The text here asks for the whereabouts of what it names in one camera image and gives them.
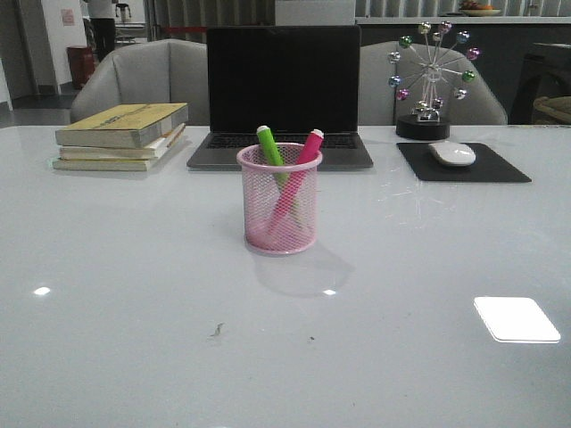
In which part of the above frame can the green highlighter pen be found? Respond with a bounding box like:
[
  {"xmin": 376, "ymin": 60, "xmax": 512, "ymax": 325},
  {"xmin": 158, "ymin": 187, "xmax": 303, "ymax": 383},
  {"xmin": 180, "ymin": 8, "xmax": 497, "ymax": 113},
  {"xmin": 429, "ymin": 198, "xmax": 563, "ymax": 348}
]
[{"xmin": 256, "ymin": 125, "xmax": 304, "ymax": 231}]

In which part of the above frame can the pink highlighter pen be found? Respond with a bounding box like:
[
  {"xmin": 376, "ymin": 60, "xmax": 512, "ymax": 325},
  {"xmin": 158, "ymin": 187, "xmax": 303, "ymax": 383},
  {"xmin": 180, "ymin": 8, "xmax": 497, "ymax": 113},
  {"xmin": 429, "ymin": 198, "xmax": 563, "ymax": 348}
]
[{"xmin": 268, "ymin": 128, "xmax": 324, "ymax": 235}]

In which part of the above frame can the pink mesh pen holder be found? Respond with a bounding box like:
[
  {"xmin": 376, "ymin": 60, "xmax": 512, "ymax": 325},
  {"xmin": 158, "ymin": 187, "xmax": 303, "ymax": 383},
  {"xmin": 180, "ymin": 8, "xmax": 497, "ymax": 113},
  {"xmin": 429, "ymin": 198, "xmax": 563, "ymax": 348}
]
[{"xmin": 236, "ymin": 143, "xmax": 322, "ymax": 254}]

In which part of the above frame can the grey open laptop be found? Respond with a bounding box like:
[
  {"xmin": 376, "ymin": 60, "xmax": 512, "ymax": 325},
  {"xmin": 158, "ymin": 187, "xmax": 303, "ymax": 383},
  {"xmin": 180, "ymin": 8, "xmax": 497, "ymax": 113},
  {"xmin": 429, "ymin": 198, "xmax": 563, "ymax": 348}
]
[{"xmin": 187, "ymin": 25, "xmax": 373, "ymax": 170}]

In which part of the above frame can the middle white book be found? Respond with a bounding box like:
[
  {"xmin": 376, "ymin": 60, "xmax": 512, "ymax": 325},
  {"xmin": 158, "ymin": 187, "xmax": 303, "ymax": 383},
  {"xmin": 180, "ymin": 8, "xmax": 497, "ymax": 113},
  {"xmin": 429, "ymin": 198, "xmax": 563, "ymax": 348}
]
[{"xmin": 59, "ymin": 124, "xmax": 186, "ymax": 161}]

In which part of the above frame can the grey right armchair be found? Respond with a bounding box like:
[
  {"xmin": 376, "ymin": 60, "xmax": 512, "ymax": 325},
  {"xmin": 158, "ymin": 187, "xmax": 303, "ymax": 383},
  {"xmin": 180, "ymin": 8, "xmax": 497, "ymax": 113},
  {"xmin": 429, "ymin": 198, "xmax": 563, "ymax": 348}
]
[{"xmin": 358, "ymin": 41, "xmax": 508, "ymax": 126}]

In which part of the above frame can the grey armchair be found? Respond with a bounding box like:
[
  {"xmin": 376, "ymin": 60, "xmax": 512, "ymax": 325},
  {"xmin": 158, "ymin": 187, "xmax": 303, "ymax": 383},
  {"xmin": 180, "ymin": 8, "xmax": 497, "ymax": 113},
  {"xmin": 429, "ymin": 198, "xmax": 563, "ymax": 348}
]
[
  {"xmin": 358, "ymin": 41, "xmax": 508, "ymax": 126},
  {"xmin": 70, "ymin": 38, "xmax": 210, "ymax": 126}
]

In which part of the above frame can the yellow top book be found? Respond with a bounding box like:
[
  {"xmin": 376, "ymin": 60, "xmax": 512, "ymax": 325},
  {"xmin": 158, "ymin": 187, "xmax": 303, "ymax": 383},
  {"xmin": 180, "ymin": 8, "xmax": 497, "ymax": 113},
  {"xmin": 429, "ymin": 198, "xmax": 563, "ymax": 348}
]
[{"xmin": 55, "ymin": 103, "xmax": 189, "ymax": 148}]

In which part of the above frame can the yellow book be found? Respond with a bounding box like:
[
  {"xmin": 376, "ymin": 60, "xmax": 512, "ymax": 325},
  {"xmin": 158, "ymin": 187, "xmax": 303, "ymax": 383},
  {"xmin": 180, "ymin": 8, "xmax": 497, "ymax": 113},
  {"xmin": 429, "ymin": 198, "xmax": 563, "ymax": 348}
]
[
  {"xmin": 55, "ymin": 103, "xmax": 189, "ymax": 148},
  {"xmin": 51, "ymin": 134, "xmax": 183, "ymax": 171}
]

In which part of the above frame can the white computer mouse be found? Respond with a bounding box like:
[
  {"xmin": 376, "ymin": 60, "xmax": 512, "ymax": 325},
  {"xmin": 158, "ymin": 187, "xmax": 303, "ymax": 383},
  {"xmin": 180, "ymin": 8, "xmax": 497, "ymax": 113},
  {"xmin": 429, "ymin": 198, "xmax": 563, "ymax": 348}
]
[{"xmin": 428, "ymin": 141, "xmax": 476, "ymax": 167}]

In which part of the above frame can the grey left armchair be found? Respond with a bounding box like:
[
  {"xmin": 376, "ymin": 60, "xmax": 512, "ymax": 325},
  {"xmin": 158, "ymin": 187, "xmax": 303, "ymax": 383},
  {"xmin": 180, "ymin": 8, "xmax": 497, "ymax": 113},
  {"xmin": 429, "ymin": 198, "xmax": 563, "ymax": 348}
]
[{"xmin": 70, "ymin": 38, "xmax": 210, "ymax": 126}]

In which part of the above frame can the ferris wheel desk toy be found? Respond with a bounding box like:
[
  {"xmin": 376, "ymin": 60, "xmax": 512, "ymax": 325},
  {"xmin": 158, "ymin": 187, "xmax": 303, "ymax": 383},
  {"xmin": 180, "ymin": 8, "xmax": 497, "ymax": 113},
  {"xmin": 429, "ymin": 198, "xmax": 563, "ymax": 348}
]
[{"xmin": 386, "ymin": 21, "xmax": 476, "ymax": 140}]

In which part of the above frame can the black mouse pad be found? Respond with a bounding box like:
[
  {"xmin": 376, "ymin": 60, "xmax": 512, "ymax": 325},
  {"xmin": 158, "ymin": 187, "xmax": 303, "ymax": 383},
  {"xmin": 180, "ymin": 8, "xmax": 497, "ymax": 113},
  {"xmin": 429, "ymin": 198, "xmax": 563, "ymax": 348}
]
[{"xmin": 397, "ymin": 143, "xmax": 532, "ymax": 183}]

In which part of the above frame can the bottom yellow book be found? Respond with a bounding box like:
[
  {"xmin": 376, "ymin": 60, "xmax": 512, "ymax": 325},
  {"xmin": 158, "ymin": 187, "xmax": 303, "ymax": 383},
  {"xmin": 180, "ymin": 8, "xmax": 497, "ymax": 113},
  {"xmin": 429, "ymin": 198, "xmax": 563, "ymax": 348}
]
[{"xmin": 51, "ymin": 134, "xmax": 183, "ymax": 171}]

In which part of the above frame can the red trash bin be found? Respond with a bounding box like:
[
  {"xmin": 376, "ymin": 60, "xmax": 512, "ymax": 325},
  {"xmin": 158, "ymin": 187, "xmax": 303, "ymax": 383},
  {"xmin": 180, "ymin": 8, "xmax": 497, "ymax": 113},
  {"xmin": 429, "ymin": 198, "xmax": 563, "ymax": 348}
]
[{"xmin": 66, "ymin": 45, "xmax": 95, "ymax": 89}]

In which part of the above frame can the person in background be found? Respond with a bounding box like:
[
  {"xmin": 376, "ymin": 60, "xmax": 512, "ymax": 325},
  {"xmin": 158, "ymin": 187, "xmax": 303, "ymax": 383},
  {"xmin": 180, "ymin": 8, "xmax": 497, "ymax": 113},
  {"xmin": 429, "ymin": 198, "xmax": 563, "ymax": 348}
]
[{"xmin": 85, "ymin": 0, "xmax": 118, "ymax": 62}]

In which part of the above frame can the fruit bowl on counter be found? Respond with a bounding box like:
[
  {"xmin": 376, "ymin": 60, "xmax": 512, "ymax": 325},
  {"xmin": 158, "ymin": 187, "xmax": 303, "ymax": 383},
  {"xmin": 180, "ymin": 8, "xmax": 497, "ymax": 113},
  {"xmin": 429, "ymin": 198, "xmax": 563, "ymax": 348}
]
[{"xmin": 459, "ymin": 0, "xmax": 501, "ymax": 17}]

